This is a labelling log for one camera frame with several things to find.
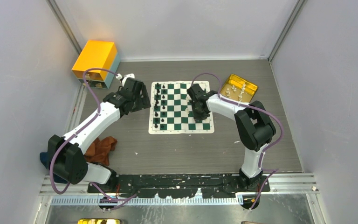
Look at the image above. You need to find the yellow transparent tray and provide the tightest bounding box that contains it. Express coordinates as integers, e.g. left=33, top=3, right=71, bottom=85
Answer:
left=220, top=74, right=259, bottom=103

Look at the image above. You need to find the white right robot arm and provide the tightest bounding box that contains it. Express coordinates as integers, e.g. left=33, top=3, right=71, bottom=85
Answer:
left=187, top=84, right=276, bottom=192

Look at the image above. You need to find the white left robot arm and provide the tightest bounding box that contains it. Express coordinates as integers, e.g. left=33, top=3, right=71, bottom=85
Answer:
left=48, top=75, right=151, bottom=194

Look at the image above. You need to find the green white chess board mat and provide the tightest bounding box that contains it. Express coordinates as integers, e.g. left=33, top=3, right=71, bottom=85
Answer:
left=148, top=81, right=214, bottom=135

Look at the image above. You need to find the yellow teal drawer box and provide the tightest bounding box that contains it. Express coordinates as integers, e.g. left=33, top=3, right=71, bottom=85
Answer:
left=72, top=40, right=121, bottom=89

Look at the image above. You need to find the orange cloth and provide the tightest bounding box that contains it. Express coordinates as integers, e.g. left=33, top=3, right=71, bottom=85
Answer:
left=84, top=136, right=117, bottom=166

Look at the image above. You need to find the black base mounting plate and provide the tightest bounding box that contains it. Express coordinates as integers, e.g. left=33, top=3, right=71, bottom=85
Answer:
left=87, top=174, right=270, bottom=199

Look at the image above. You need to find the dark blue cloth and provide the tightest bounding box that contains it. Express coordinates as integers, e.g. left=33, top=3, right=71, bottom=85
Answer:
left=39, top=152, right=68, bottom=184

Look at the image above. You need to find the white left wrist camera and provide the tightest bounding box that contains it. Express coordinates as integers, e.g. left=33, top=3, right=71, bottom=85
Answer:
left=115, top=73, right=135, bottom=86

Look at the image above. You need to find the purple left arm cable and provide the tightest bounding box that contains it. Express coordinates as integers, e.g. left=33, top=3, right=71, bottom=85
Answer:
left=49, top=68, right=139, bottom=211

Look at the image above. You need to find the aluminium frame rail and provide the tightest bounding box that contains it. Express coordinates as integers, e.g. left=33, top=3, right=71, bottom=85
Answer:
left=39, top=174, right=319, bottom=210

